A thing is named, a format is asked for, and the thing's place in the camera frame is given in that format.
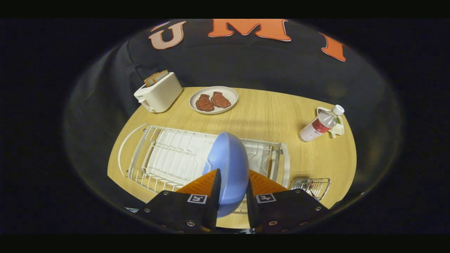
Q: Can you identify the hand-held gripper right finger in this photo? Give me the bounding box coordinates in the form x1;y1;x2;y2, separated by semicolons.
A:
246;170;331;234

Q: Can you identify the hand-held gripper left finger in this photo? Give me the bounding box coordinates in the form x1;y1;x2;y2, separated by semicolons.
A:
135;169;222;234

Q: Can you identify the blue plate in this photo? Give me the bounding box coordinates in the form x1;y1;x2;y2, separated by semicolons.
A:
203;132;250;218

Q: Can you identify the white wire dish rack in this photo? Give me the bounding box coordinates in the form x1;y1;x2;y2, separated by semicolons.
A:
118;124;291;215

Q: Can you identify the metal wire basket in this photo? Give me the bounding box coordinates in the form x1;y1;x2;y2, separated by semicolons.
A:
290;177;332;201

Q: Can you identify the white round plate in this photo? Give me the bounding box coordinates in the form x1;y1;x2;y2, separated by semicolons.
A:
189;86;239;115

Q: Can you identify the white divided snack dish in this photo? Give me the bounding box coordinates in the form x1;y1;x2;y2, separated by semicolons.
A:
316;106;345;138

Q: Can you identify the red meat slice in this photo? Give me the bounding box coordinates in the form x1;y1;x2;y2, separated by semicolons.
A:
211;91;232;109
195;94;215;112

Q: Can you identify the clear bottle red label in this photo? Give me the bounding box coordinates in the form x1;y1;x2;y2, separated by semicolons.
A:
299;104;345;142

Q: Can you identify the white toaster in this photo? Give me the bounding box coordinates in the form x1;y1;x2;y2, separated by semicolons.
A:
134;72;184;113

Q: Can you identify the brown toast slice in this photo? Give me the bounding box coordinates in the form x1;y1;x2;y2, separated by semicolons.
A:
143;70;169;87

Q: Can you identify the black backdrop cloth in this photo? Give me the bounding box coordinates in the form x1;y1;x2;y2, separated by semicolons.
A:
64;19;401;197

